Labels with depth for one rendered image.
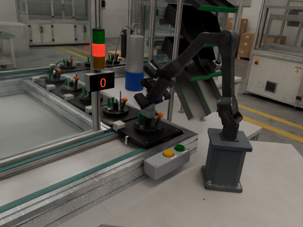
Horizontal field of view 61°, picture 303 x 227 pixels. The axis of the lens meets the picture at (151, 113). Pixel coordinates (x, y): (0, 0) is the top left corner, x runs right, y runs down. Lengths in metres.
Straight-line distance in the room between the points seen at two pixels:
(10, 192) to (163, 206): 0.52
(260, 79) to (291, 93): 0.62
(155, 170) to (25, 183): 0.46
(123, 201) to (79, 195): 0.17
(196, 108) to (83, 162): 0.65
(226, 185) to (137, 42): 1.34
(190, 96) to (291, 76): 3.82
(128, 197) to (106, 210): 0.10
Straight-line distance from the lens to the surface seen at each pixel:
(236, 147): 0.99
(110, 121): 1.30
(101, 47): 1.08
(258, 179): 1.21
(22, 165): 1.07
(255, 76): 5.38
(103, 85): 1.11
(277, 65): 5.18
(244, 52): 9.64
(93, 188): 0.92
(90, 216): 0.93
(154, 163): 0.99
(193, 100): 1.40
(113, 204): 0.96
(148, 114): 1.17
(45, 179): 1.02
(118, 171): 0.95
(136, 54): 2.07
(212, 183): 1.08
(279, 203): 1.12
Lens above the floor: 1.50
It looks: 22 degrees down
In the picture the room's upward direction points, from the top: 4 degrees clockwise
